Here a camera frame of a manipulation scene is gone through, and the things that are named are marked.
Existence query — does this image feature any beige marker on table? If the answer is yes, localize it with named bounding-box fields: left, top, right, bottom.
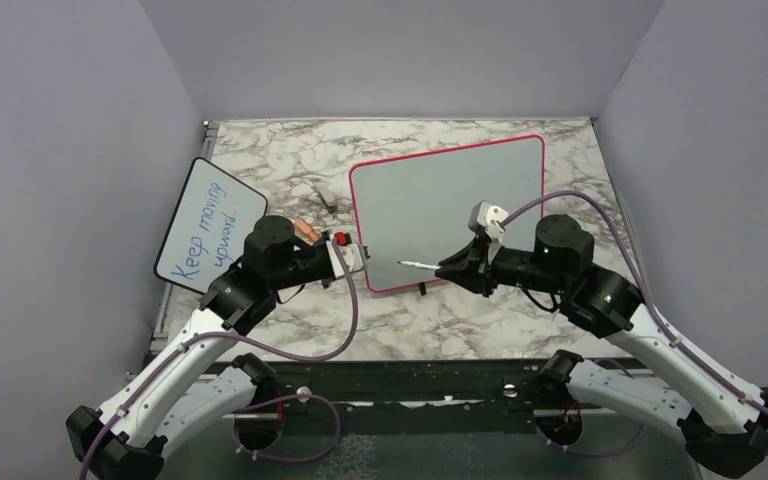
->
left=317, top=188, right=338, bottom=213

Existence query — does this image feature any orange eraser block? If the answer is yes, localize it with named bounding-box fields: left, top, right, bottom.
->
left=294, top=218, right=321, bottom=244

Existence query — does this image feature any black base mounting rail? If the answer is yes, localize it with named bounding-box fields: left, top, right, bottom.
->
left=232, top=359, right=573, bottom=440

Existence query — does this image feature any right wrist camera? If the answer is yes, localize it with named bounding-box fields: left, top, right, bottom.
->
left=468, top=201, right=509, bottom=264

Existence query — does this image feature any pink framed whiteboard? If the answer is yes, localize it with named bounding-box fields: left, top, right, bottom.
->
left=349, top=135, right=547, bottom=293

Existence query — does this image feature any black framed written whiteboard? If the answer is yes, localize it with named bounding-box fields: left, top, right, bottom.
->
left=153, top=157, right=268, bottom=293

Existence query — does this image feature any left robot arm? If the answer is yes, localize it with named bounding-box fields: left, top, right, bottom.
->
left=66, top=215, right=368, bottom=479

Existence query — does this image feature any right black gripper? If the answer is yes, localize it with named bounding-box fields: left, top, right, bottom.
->
left=436, top=233, right=569, bottom=297

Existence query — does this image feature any white rainbow marker pen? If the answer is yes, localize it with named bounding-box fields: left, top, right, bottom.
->
left=397, top=260, right=440, bottom=271

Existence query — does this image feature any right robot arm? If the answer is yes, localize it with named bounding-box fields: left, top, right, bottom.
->
left=435, top=215, right=768, bottom=479

